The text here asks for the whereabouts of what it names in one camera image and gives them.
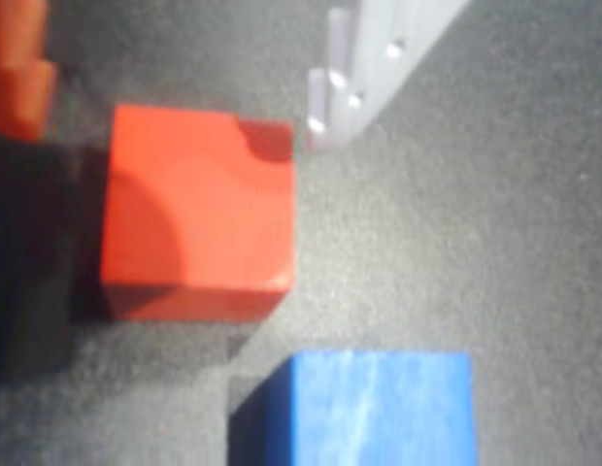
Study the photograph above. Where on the blue cube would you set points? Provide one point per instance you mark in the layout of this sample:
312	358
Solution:
378	412

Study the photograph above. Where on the black table mat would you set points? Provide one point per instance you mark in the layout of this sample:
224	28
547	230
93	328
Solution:
451	242

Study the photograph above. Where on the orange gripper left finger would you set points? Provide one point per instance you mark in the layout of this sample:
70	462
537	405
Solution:
17	63

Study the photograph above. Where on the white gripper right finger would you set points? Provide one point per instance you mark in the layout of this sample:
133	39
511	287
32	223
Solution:
383	53

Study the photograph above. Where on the red cube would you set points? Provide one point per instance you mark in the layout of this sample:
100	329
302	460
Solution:
199	209

